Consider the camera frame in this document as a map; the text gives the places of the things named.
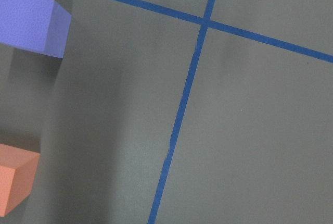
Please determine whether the purple foam block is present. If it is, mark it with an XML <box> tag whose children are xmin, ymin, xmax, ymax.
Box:
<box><xmin>1</xmin><ymin>0</ymin><xmax>71</xmax><ymax>58</ymax></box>

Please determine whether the orange foam block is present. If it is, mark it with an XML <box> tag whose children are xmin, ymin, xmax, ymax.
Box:
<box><xmin>1</xmin><ymin>144</ymin><xmax>40</xmax><ymax>217</ymax></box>

